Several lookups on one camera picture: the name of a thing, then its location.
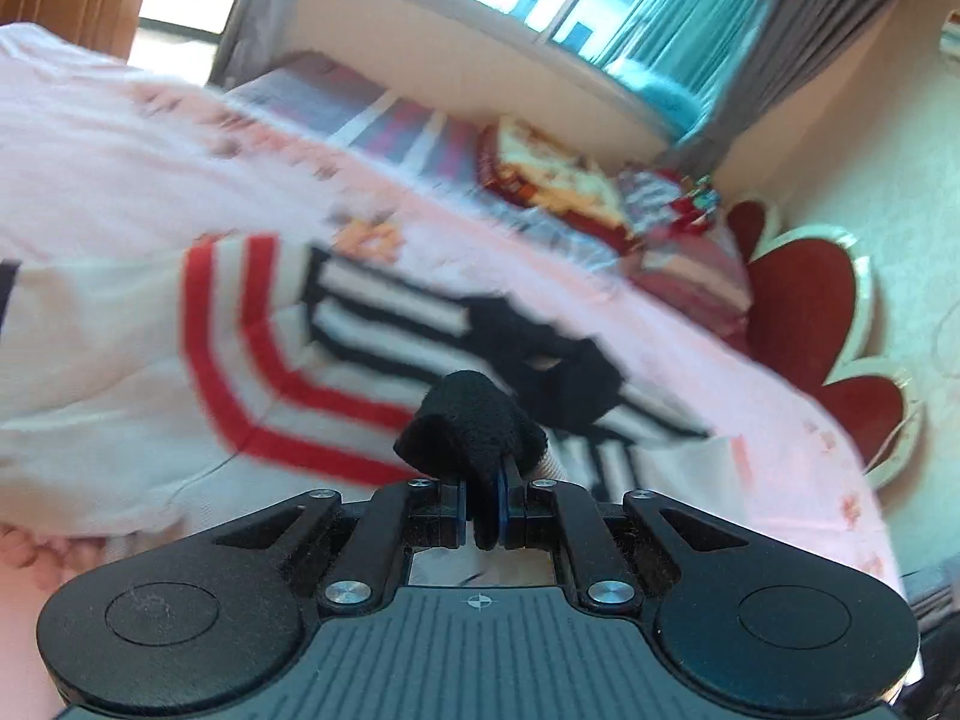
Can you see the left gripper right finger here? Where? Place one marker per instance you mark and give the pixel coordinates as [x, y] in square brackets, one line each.
[526, 510]

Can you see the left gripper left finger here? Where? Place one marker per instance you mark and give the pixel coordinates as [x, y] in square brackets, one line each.
[437, 515]

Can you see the striped knit sweater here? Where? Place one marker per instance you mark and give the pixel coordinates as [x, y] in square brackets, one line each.
[190, 388]

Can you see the striped pillow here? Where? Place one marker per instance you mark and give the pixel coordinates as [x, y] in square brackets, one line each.
[686, 256]

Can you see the folded yellow red blanket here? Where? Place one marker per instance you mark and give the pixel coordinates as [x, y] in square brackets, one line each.
[531, 169]

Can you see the red heart-shaped headboard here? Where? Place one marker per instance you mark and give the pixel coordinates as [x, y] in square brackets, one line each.
[815, 305]

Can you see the grey left curtain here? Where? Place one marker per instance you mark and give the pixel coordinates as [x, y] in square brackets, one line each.
[249, 41]

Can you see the grey curtain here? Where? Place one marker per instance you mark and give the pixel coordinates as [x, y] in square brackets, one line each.
[249, 41]
[792, 42]

